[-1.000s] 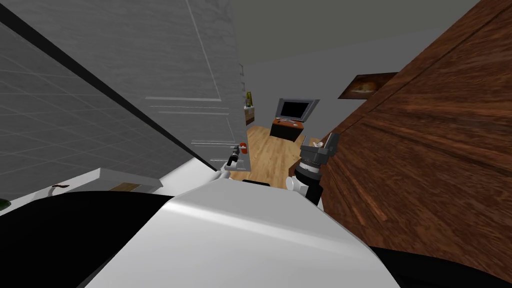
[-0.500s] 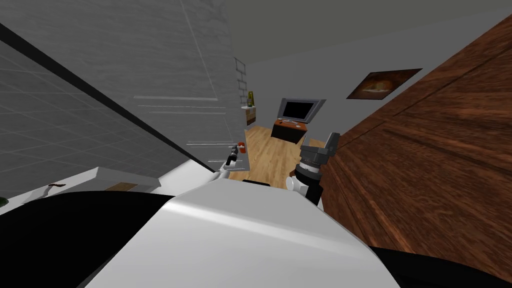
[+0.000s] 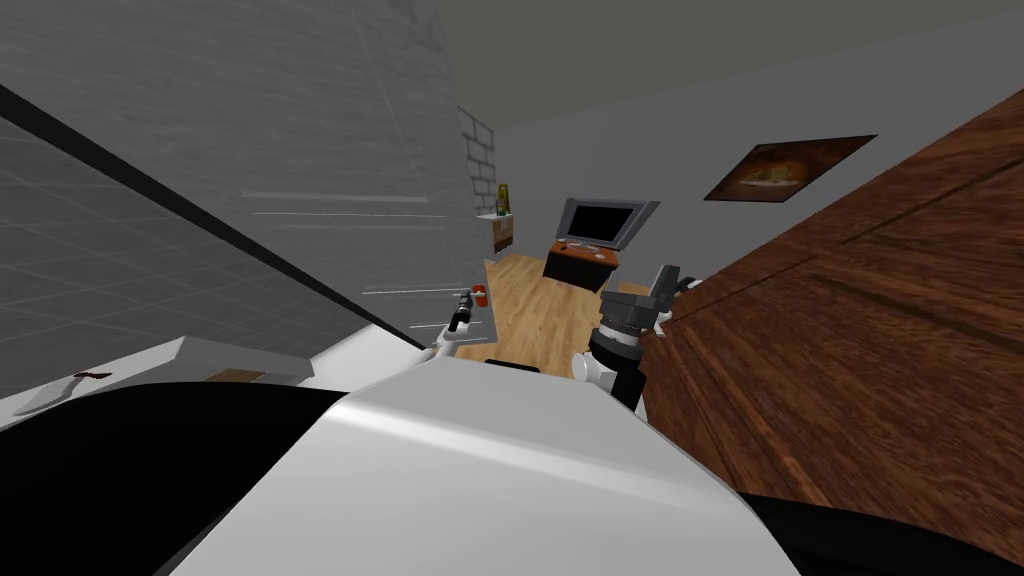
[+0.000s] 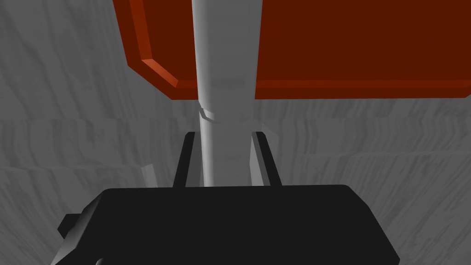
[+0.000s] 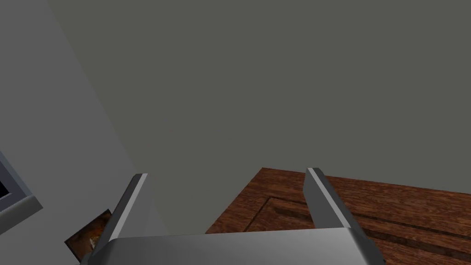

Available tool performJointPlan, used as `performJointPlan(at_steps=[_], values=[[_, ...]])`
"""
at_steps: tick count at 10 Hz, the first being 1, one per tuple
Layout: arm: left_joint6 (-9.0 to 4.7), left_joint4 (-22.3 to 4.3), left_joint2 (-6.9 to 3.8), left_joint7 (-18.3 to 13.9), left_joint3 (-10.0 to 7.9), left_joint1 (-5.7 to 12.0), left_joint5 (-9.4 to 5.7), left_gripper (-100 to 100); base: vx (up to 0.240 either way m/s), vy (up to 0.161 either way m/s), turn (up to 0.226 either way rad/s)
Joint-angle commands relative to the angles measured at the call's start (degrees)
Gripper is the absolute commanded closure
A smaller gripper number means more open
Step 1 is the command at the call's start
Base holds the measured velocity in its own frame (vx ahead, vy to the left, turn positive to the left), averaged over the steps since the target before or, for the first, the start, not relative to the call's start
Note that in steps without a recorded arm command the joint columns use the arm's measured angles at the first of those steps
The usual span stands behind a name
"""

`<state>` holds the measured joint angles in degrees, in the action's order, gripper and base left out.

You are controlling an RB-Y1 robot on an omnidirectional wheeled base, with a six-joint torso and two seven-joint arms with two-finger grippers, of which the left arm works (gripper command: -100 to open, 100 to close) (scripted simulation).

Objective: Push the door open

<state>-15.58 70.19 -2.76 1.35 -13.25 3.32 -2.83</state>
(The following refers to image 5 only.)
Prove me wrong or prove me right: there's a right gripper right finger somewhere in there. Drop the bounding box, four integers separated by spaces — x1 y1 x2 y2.
303 167 362 230

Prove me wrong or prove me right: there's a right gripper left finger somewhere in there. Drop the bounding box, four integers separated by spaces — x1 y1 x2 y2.
96 173 155 247

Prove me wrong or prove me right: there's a grey framed window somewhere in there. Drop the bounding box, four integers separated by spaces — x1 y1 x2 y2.
0 150 44 235

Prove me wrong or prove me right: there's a brown orange wall picture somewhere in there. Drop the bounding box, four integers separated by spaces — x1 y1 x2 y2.
64 208 113 262

